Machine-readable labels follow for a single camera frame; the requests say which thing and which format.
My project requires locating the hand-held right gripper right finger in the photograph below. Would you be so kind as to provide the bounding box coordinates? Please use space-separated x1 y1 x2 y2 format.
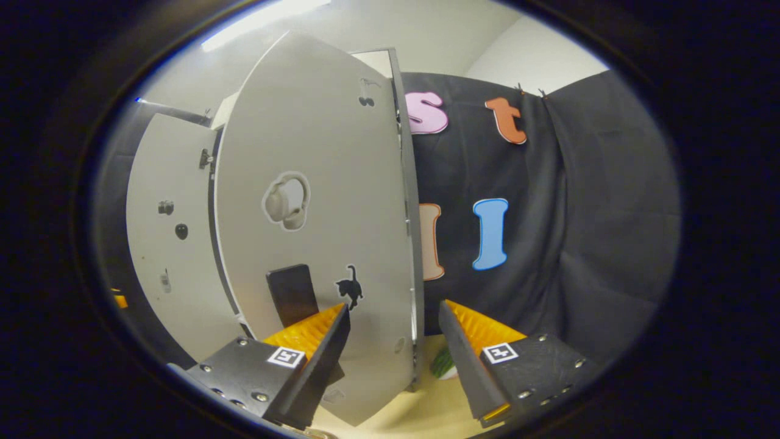
439 299 601 429

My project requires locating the watermelon slice toy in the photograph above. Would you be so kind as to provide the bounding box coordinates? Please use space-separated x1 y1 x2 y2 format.
430 346 458 380

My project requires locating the white cabinet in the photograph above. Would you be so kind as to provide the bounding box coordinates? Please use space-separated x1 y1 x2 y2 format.
210 48 425 391

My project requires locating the black backdrop cloth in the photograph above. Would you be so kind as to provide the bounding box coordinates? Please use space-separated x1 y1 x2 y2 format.
91 70 683 366

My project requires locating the white door with camera sticker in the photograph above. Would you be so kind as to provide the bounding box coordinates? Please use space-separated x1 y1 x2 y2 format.
125 113 244 363

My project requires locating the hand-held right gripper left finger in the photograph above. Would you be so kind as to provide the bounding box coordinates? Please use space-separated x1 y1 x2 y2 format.
183 303 352 431

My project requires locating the white door with headphones sticker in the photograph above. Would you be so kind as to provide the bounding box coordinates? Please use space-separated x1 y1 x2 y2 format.
213 30 421 427

